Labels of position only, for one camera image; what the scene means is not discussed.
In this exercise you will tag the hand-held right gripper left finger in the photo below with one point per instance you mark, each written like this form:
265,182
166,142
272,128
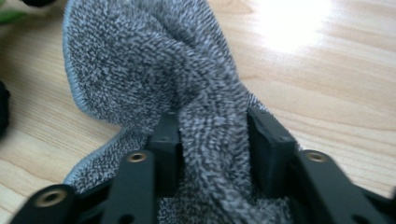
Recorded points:
168,155

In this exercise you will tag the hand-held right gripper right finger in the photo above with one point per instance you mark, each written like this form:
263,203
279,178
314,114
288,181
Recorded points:
267,155

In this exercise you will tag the grey towel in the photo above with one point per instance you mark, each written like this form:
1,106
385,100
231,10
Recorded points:
155,62

